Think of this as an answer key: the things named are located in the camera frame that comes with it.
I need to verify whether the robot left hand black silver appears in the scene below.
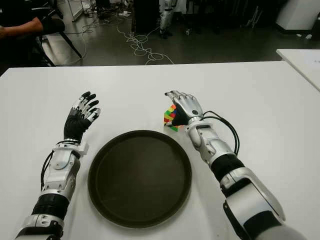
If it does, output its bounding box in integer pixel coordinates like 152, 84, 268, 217
63, 91, 102, 145

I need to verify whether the robot right hand black silver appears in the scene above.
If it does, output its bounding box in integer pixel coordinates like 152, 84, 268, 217
164, 90, 204, 128

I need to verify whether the multicoloured Rubik's cube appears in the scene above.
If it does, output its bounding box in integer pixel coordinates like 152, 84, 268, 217
163, 104, 186, 132

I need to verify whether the person's bare forearm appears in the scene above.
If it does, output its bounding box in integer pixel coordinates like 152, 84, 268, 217
0, 17, 44, 40

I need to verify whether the round dark brown plate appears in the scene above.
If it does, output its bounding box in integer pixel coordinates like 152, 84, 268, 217
87, 129, 193, 222

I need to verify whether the black chair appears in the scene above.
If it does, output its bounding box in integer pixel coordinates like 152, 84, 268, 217
37, 4, 83, 67

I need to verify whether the black cabinet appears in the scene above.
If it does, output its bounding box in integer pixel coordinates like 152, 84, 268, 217
133, 0, 161, 35

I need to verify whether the grey metal leaning stand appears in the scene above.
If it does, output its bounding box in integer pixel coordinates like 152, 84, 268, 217
246, 4, 261, 28

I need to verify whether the white board panel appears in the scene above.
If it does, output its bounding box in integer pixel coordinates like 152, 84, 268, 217
56, 0, 97, 23

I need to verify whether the white side table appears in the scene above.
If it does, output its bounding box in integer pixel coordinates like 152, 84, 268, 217
275, 48, 320, 92

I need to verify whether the person's black clothed body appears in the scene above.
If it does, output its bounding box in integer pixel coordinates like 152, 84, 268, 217
0, 0, 60, 73

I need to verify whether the white machine housing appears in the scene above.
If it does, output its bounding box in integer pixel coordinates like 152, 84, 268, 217
275, 0, 320, 32

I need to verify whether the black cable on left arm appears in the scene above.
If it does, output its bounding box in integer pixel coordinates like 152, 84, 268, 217
41, 140, 78, 192

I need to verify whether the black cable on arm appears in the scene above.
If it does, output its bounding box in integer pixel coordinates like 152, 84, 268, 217
41, 140, 78, 192
202, 111, 240, 156

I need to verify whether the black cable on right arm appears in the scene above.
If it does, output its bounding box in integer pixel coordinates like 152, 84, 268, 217
202, 111, 240, 156

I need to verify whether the white tangled floor cable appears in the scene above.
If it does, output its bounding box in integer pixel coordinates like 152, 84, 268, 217
116, 14, 175, 66

